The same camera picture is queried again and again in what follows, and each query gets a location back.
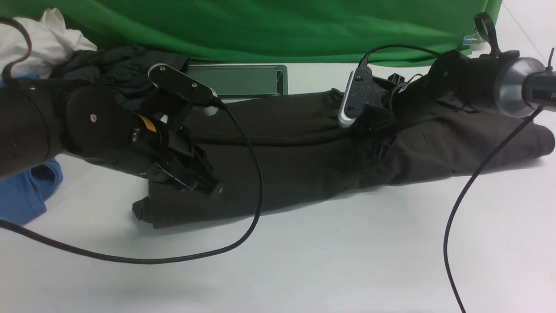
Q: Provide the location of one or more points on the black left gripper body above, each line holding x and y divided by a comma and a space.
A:
155, 148

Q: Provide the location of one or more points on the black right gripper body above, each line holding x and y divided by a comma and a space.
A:
378, 123

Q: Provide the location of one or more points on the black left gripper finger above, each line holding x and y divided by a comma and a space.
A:
207, 183

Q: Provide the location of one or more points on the dark gray long-sleeve top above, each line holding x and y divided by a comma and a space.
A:
306, 157

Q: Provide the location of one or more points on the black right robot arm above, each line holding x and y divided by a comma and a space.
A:
497, 82

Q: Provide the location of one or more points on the dark teal crumpled garment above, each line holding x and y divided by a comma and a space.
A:
124, 70

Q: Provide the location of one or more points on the blue binder clip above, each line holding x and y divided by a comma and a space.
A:
469, 41

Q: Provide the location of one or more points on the green backdrop cloth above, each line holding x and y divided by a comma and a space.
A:
267, 30

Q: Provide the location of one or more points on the blue crumpled garment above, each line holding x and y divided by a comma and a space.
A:
23, 196

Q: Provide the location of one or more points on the white crumpled garment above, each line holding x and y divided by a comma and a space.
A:
52, 44

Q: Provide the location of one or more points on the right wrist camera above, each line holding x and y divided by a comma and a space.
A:
357, 95

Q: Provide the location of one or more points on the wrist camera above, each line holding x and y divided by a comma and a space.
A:
357, 95
203, 98

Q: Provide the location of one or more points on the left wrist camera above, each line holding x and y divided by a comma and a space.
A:
203, 98

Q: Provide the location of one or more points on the gray recessed cable tray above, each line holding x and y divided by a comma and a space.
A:
242, 82

